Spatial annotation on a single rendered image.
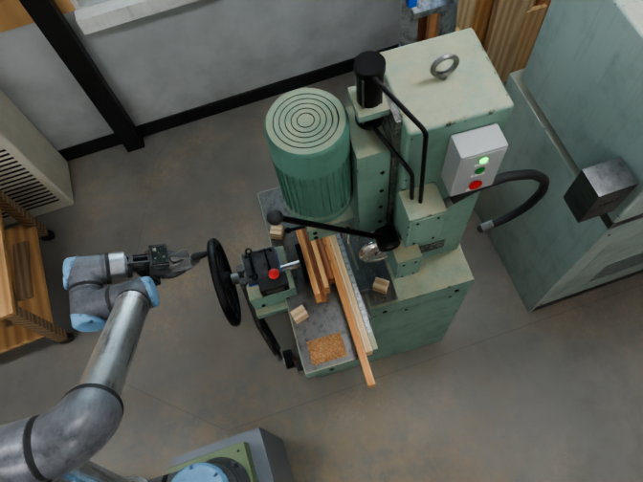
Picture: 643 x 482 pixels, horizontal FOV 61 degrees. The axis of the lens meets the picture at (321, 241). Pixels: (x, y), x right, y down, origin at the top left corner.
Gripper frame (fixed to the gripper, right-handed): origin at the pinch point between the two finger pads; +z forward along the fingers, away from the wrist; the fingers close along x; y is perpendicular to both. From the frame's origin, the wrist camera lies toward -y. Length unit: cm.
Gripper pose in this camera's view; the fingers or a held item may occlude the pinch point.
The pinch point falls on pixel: (195, 261)
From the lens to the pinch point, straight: 172.5
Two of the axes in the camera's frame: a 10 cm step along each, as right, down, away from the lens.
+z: 9.3, -1.1, 3.6
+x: -2.7, -8.6, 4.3
